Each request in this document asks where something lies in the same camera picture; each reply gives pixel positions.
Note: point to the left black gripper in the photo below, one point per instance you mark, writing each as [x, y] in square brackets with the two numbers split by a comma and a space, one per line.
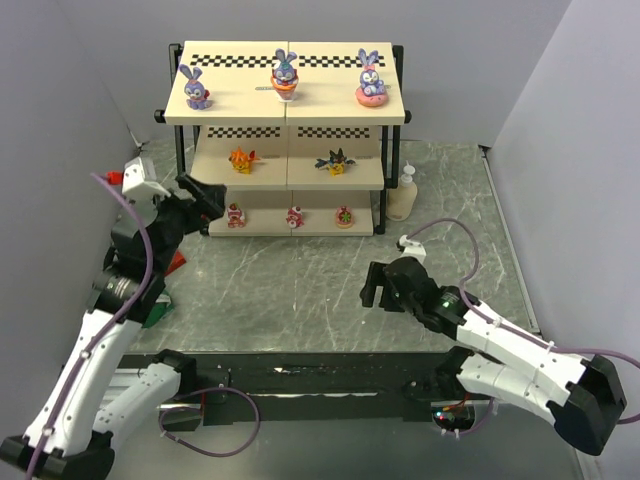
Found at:
[195, 201]

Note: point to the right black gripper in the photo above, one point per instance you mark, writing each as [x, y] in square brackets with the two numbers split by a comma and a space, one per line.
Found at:
[386, 288]

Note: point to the strawberry cake slice toy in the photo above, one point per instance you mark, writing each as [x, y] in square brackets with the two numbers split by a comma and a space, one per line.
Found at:
[235, 216]

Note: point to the orange fox toy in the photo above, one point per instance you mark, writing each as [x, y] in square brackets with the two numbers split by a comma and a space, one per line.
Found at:
[241, 161]

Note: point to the pink strawberry tart toy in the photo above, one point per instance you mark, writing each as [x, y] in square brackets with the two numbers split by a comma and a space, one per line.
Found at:
[344, 218]

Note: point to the purple bunny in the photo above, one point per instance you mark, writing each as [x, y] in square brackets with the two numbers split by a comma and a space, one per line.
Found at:
[284, 77]
[371, 92]
[198, 97]

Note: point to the black dragon toy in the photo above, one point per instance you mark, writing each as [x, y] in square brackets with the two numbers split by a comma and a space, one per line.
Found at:
[336, 163]

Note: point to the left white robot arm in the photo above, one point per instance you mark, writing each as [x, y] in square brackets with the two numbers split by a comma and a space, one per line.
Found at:
[76, 435]

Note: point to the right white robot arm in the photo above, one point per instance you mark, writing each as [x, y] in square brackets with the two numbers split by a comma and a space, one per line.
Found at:
[580, 396]

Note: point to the beige three-tier shelf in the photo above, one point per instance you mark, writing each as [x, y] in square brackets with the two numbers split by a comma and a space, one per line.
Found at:
[305, 136]

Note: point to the red cardboard box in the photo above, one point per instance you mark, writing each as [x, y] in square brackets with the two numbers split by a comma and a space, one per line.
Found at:
[177, 262]

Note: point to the cream pump bottle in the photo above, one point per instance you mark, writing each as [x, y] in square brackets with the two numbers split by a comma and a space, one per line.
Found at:
[400, 200]

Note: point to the green and brown plush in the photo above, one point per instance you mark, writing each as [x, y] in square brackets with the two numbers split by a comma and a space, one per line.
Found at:
[163, 306]

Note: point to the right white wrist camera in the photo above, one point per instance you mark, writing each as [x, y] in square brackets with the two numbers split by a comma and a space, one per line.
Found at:
[411, 248]

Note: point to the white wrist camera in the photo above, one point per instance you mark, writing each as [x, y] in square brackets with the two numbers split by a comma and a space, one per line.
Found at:
[138, 181]
[411, 248]

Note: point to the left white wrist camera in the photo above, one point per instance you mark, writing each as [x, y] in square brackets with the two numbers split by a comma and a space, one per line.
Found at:
[138, 181]

